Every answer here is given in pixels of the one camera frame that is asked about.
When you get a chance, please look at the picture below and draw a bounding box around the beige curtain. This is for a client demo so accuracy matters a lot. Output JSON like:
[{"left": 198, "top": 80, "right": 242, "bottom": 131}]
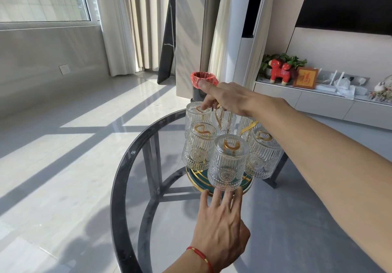
[{"left": 127, "top": 0, "right": 177, "bottom": 70}]

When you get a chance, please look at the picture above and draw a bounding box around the red string bracelet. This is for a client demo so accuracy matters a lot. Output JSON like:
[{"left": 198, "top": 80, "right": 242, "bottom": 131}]
[{"left": 186, "top": 246, "right": 214, "bottom": 273}]

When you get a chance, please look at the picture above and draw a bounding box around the grey vertical pipe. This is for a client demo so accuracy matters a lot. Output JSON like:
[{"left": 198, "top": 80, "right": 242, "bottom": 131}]
[{"left": 199, "top": 0, "right": 226, "bottom": 74}]

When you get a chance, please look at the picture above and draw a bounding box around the black marble slab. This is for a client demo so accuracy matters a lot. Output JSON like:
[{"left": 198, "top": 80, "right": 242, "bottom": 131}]
[{"left": 157, "top": 6, "right": 177, "bottom": 85}]

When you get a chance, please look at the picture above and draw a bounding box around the cluster of small figurines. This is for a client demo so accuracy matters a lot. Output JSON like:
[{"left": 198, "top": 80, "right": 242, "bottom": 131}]
[{"left": 367, "top": 81, "right": 392, "bottom": 103}]

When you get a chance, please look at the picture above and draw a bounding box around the person's right forearm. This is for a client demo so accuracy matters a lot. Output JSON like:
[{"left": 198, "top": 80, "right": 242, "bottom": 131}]
[{"left": 256, "top": 95, "right": 392, "bottom": 273}]

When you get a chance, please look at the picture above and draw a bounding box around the white sheer curtain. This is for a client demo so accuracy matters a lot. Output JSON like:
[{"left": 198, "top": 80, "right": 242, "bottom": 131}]
[{"left": 91, "top": 0, "right": 138, "bottom": 77}]

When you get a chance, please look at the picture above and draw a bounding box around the trash bin with red bag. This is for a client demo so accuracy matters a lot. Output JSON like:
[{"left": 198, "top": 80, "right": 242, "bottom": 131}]
[{"left": 190, "top": 71, "right": 220, "bottom": 102}]

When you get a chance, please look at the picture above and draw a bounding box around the grey wall socket panel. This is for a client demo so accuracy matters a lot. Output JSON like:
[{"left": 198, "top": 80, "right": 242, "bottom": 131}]
[{"left": 318, "top": 69, "right": 371, "bottom": 86}]

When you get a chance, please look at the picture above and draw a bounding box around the person's left hand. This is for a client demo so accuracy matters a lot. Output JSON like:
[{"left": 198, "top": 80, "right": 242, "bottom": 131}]
[{"left": 188, "top": 188, "right": 251, "bottom": 273}]

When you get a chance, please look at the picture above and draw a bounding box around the white standing air conditioner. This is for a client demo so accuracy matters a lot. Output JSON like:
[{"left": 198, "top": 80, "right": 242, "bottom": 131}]
[{"left": 231, "top": 0, "right": 273, "bottom": 91}]

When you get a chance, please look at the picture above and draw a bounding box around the white router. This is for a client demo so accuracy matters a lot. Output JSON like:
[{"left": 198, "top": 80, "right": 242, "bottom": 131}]
[{"left": 315, "top": 69, "right": 345, "bottom": 92}]

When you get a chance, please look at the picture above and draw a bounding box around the green potted plant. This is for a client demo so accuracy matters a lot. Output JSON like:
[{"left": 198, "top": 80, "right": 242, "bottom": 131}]
[{"left": 258, "top": 53, "right": 308, "bottom": 74}]

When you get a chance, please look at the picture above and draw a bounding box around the round black glass table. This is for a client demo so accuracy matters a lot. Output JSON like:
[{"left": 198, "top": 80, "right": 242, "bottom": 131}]
[{"left": 109, "top": 107, "right": 383, "bottom": 273}]

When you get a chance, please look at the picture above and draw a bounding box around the person's right hand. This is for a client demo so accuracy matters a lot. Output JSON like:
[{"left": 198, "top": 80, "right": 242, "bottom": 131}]
[{"left": 198, "top": 81, "right": 271, "bottom": 119}]

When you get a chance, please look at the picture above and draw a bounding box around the red horse figurine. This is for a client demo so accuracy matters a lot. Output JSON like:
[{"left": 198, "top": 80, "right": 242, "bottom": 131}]
[{"left": 268, "top": 58, "right": 292, "bottom": 86}]

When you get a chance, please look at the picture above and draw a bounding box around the crumpled white tissue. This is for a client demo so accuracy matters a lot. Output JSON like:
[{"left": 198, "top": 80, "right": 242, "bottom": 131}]
[{"left": 334, "top": 78, "right": 356, "bottom": 100}]

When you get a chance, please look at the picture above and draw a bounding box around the black wall television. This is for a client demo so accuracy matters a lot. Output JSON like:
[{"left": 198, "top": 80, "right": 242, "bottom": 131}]
[{"left": 295, "top": 0, "right": 392, "bottom": 36}]

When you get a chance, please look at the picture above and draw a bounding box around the small wooden framed picture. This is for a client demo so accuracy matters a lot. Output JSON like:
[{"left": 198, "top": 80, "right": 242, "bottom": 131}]
[{"left": 292, "top": 67, "right": 319, "bottom": 90}]

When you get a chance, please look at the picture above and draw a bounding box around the gold and green cup rack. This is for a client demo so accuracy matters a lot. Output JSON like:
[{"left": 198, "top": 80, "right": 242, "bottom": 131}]
[{"left": 185, "top": 103, "right": 255, "bottom": 197}]

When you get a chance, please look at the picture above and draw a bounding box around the clear embossed glass cup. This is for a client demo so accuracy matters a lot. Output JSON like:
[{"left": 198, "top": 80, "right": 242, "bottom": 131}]
[
  {"left": 207, "top": 134, "right": 249, "bottom": 192},
  {"left": 243, "top": 127, "right": 285, "bottom": 180},
  {"left": 213, "top": 107, "right": 238, "bottom": 135},
  {"left": 181, "top": 121, "right": 220, "bottom": 171},
  {"left": 185, "top": 101, "right": 214, "bottom": 139},
  {"left": 237, "top": 116, "right": 261, "bottom": 143}
]

